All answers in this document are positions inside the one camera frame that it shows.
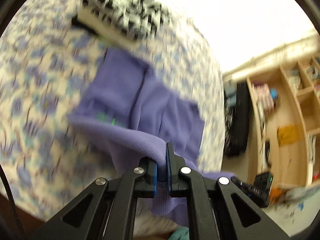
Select purple zip hoodie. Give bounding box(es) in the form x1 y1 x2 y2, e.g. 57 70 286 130
68 47 235 227

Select black hanging bag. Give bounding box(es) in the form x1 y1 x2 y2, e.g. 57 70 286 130
223 82 251 158

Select black white patterned garment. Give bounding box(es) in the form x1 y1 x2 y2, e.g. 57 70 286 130
72 0 174 41

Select cat print fleece blanket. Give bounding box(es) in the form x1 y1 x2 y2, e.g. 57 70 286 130
1 0 225 219

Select yellow cloth on shelf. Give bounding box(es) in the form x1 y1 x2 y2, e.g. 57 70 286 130
277 125 300 147

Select wooden shelf unit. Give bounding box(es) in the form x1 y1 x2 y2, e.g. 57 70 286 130
246 53 319 187

